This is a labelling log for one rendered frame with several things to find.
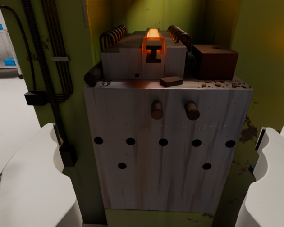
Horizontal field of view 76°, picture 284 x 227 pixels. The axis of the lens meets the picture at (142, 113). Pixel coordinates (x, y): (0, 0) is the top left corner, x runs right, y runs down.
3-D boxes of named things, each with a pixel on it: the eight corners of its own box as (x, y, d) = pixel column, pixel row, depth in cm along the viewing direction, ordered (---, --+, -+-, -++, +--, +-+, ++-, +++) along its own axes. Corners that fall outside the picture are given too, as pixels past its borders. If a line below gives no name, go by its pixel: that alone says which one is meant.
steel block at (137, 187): (216, 213, 61) (254, 89, 39) (103, 208, 63) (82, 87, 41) (187, 123, 110) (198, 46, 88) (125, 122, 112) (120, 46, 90)
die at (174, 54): (183, 79, 45) (186, 43, 41) (103, 79, 46) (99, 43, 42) (169, 48, 82) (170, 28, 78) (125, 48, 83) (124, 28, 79)
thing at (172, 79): (175, 80, 45) (175, 75, 44) (182, 84, 42) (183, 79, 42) (159, 83, 43) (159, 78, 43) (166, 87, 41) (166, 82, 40)
